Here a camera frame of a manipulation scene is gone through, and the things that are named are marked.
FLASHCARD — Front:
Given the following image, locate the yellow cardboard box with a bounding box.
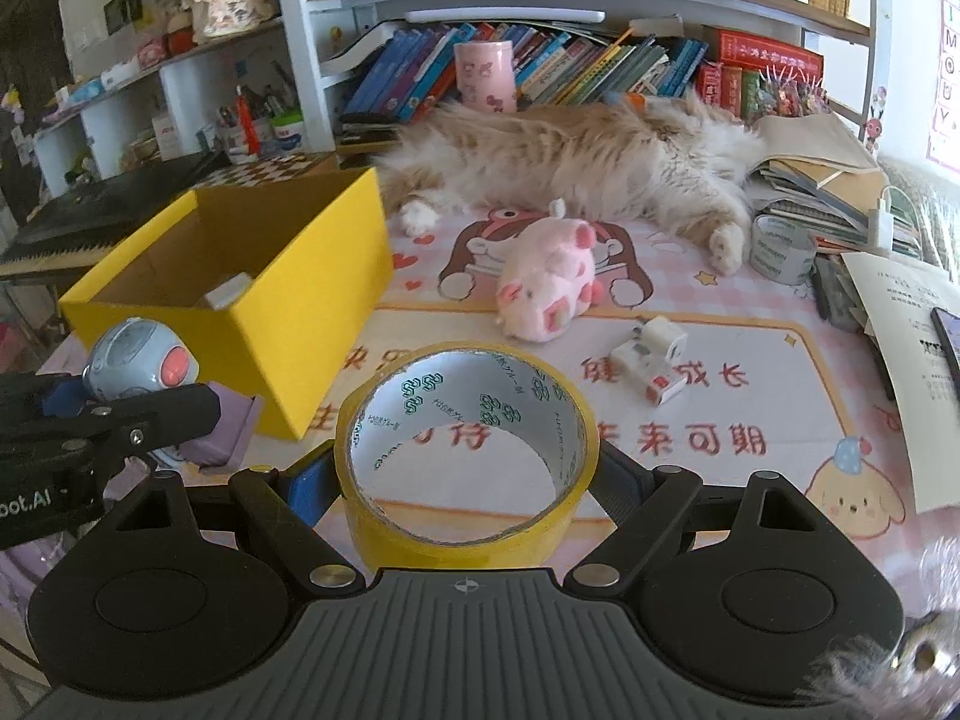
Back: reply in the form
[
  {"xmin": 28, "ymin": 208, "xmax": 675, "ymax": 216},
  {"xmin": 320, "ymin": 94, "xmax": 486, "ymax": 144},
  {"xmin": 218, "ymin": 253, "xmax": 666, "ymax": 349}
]
[{"xmin": 58, "ymin": 165, "xmax": 396, "ymax": 442}]

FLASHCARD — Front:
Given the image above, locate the row of blue and green books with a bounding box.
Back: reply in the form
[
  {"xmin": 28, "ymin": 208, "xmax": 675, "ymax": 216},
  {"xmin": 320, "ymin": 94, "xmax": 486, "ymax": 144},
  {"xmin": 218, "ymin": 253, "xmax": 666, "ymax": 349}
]
[{"xmin": 341, "ymin": 22, "xmax": 710, "ymax": 125}]

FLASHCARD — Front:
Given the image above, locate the wooden chessboard box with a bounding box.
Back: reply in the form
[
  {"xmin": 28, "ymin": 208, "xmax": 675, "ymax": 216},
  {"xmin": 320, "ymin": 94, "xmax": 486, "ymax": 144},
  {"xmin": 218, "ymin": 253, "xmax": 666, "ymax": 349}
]
[{"xmin": 202, "ymin": 152, "xmax": 338, "ymax": 188}]

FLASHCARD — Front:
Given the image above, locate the white under-shelf lamp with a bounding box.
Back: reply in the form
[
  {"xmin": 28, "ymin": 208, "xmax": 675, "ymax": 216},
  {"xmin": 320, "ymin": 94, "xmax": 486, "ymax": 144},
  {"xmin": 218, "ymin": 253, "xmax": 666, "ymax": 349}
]
[{"xmin": 405, "ymin": 9, "xmax": 607, "ymax": 25}]

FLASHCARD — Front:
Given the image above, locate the white flat box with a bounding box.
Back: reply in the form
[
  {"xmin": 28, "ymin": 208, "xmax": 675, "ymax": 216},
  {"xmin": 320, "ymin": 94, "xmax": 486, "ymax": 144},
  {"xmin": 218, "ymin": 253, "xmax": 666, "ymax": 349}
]
[{"xmin": 101, "ymin": 64, "xmax": 162, "ymax": 87}]

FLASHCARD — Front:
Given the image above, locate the black electronic keyboard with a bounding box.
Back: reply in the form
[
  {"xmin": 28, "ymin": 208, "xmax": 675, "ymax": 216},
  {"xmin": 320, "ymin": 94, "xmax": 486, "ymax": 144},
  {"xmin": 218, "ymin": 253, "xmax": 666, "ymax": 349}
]
[{"xmin": 0, "ymin": 151, "xmax": 226, "ymax": 286}]

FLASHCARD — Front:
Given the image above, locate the pink wall poster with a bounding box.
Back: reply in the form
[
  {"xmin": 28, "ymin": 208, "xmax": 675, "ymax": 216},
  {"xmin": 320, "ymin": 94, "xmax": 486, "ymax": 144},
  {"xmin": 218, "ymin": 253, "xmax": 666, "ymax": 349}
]
[{"xmin": 926, "ymin": 0, "xmax": 960, "ymax": 166}]

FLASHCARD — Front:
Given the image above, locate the white wipes canister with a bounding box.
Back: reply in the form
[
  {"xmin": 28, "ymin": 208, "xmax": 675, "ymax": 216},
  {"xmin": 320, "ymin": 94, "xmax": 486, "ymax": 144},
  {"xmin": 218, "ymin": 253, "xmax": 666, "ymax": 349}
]
[{"xmin": 271, "ymin": 111, "xmax": 307, "ymax": 152}]

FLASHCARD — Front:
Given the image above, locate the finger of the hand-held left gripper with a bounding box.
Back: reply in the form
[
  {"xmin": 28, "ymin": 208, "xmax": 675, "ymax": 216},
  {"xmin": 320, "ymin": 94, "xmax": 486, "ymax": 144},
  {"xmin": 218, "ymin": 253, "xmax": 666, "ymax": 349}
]
[
  {"xmin": 0, "ymin": 371, "xmax": 98, "ymax": 421},
  {"xmin": 0, "ymin": 382, "xmax": 224, "ymax": 470}
]

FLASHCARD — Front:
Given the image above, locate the black smartphone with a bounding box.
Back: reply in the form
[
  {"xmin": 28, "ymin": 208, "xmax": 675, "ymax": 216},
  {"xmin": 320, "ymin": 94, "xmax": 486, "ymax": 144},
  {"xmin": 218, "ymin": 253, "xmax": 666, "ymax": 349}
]
[{"xmin": 930, "ymin": 306, "xmax": 960, "ymax": 391}]

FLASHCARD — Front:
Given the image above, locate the red flat box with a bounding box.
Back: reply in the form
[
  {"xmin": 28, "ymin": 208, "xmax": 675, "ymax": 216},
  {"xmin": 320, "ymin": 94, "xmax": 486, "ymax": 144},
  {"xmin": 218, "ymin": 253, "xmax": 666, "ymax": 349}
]
[{"xmin": 712, "ymin": 28, "xmax": 824, "ymax": 80}]

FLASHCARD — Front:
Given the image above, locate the round grey-blue toy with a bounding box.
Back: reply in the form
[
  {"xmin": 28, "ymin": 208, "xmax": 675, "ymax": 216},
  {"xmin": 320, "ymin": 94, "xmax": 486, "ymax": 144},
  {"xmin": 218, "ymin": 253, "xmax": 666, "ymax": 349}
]
[{"xmin": 81, "ymin": 317, "xmax": 200, "ymax": 400}]

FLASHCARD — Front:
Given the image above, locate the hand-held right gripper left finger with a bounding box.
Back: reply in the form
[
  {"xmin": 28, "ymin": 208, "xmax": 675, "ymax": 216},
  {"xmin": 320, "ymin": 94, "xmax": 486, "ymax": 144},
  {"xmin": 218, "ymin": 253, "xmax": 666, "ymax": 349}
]
[{"xmin": 75, "ymin": 439, "xmax": 368, "ymax": 601}]

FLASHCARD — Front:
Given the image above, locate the clear tape roll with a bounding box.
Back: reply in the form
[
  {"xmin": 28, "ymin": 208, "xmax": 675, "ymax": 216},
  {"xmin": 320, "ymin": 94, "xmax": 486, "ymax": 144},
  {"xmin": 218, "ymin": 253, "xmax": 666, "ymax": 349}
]
[{"xmin": 750, "ymin": 214, "xmax": 818, "ymax": 286}]

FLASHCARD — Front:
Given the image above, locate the tall white bookshelf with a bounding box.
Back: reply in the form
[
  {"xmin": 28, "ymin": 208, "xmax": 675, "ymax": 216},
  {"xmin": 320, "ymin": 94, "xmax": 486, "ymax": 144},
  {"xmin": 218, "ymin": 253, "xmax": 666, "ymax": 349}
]
[{"xmin": 270, "ymin": 0, "xmax": 882, "ymax": 158}]

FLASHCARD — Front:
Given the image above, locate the white paper sheet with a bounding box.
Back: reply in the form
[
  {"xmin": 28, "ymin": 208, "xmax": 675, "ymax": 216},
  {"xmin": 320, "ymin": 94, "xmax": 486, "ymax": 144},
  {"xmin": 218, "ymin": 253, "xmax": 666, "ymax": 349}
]
[{"xmin": 840, "ymin": 251, "xmax": 960, "ymax": 515}]

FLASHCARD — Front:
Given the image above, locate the white rectangular block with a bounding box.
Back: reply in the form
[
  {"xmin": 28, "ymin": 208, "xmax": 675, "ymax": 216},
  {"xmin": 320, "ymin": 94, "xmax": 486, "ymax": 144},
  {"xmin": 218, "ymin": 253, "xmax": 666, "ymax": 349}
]
[{"xmin": 201, "ymin": 274, "xmax": 254, "ymax": 310}]

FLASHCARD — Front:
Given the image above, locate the white plug adapter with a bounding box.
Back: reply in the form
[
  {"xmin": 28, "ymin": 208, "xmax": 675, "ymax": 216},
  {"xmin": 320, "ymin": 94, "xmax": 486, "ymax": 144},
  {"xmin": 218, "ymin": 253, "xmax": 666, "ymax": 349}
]
[{"xmin": 632, "ymin": 315, "xmax": 687, "ymax": 361}]

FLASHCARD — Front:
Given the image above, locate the pink printed cup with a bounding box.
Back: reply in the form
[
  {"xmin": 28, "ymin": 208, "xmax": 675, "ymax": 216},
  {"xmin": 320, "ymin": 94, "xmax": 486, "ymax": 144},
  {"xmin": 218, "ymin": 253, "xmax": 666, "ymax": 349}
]
[{"xmin": 454, "ymin": 40, "xmax": 518, "ymax": 115}]

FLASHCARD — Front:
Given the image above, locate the stack of notebooks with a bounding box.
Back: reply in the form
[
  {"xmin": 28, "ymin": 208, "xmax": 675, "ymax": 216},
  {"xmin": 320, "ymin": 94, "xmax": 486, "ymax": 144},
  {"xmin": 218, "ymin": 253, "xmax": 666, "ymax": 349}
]
[{"xmin": 746, "ymin": 114, "xmax": 923, "ymax": 260}]

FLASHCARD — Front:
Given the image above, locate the small purple box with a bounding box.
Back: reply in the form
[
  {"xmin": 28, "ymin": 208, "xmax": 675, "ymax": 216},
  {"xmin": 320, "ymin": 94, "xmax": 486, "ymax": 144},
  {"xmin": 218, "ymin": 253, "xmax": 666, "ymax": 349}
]
[{"xmin": 176, "ymin": 381, "xmax": 265, "ymax": 466}]

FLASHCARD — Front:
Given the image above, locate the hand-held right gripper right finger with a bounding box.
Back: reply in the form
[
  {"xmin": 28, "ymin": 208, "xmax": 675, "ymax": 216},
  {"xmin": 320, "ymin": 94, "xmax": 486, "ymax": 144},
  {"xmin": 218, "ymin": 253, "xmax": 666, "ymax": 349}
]
[{"xmin": 562, "ymin": 439, "xmax": 871, "ymax": 602}]

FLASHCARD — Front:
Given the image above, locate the printed cartoon desk mat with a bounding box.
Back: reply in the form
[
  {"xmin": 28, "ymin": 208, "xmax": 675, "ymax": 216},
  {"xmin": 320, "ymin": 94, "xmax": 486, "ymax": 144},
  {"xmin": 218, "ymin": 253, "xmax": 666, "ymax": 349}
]
[{"xmin": 150, "ymin": 199, "xmax": 946, "ymax": 541}]

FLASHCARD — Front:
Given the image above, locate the yellow tape roll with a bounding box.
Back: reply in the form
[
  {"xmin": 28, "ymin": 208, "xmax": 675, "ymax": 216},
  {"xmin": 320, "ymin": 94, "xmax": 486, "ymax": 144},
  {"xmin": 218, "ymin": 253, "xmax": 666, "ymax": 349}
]
[{"xmin": 332, "ymin": 341, "xmax": 603, "ymax": 578}]

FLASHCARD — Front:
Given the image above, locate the pink checked cloth-covered desktop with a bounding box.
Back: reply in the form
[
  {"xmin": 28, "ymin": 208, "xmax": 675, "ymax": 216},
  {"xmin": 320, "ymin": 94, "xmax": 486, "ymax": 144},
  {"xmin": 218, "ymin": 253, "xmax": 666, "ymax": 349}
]
[{"xmin": 0, "ymin": 165, "xmax": 960, "ymax": 616}]

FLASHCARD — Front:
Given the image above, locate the white box with red label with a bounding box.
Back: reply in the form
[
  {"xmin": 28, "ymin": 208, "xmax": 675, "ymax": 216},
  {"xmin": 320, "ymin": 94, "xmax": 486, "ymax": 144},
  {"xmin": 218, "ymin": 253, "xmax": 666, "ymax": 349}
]
[{"xmin": 150, "ymin": 114, "xmax": 181, "ymax": 160}]

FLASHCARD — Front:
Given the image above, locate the pink plush pig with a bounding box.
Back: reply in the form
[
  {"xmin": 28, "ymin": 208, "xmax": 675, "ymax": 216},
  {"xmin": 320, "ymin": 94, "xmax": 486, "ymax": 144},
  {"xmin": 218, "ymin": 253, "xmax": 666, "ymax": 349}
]
[{"xmin": 495, "ymin": 199, "xmax": 610, "ymax": 342}]

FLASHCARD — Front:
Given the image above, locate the small white red cube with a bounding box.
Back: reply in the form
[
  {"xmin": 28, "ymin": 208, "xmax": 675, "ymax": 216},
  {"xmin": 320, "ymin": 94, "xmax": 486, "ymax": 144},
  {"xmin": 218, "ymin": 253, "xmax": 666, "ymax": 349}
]
[{"xmin": 609, "ymin": 341, "xmax": 685, "ymax": 406}]

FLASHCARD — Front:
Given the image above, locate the white curved shelf unit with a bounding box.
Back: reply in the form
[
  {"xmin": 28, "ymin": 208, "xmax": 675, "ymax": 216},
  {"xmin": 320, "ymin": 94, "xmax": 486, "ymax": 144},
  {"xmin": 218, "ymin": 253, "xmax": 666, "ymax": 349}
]
[{"xmin": 34, "ymin": 15, "xmax": 316, "ymax": 188}]

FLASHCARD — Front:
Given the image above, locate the fluffy orange cat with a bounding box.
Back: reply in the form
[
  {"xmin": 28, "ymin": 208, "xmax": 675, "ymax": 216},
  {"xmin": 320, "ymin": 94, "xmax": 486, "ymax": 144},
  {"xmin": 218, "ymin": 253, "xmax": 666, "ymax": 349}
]
[{"xmin": 371, "ymin": 90, "xmax": 770, "ymax": 276}]

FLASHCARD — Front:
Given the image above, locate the red tassel ornament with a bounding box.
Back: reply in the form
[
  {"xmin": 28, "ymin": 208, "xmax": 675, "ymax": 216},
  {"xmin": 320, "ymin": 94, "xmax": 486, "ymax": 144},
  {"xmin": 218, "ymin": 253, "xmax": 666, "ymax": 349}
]
[{"xmin": 234, "ymin": 86, "xmax": 260, "ymax": 155}]

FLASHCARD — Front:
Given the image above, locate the white wall charger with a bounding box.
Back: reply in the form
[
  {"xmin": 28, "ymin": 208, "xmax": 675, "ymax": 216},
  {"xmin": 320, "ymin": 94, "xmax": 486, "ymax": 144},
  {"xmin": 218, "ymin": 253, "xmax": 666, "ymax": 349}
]
[{"xmin": 870, "ymin": 184, "xmax": 912, "ymax": 250}]

